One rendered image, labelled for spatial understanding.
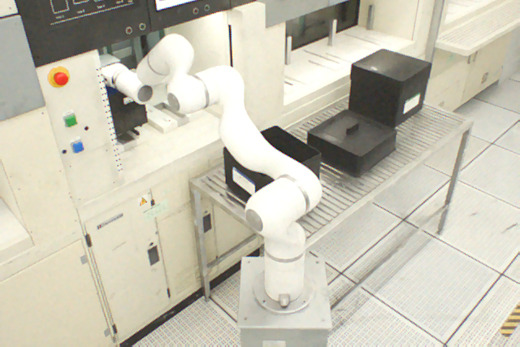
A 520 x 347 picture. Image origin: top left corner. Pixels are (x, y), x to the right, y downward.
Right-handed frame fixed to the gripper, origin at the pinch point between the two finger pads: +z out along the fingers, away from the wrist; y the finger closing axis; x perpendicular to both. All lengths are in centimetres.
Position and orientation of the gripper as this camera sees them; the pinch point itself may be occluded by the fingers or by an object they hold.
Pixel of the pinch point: (101, 66)
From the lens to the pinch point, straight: 198.6
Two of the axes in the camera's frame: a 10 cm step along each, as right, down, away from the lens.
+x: -0.1, -8.2, -5.8
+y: 7.3, -4.0, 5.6
